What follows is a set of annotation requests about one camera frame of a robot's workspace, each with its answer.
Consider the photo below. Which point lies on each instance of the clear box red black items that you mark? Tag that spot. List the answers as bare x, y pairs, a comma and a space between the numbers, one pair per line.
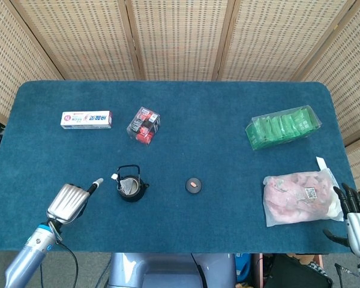
144, 126

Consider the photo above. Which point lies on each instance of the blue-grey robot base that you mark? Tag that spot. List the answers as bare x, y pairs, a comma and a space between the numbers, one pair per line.
168, 270

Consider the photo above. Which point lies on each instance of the small black round lid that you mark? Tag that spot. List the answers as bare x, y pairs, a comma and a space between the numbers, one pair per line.
195, 189

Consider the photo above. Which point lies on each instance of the pink food in plastic bag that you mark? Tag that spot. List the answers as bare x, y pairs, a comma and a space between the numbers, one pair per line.
291, 198

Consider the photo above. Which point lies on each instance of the green packets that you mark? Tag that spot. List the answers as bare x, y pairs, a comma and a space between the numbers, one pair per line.
276, 129

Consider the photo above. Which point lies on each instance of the blue carpet table cover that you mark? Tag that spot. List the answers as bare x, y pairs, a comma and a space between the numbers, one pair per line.
198, 144

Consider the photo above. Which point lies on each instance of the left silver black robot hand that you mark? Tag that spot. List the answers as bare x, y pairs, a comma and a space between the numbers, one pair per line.
67, 204

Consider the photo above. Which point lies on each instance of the white pink toothpaste box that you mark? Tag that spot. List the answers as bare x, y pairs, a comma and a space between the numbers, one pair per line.
87, 120

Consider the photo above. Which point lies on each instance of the woven wooden folding screen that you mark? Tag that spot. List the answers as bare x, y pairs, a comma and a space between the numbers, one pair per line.
180, 39

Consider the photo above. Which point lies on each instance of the white paper tag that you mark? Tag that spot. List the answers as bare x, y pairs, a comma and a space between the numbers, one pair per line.
321, 163

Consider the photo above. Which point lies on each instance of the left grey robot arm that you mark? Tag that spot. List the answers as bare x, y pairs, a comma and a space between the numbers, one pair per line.
30, 255

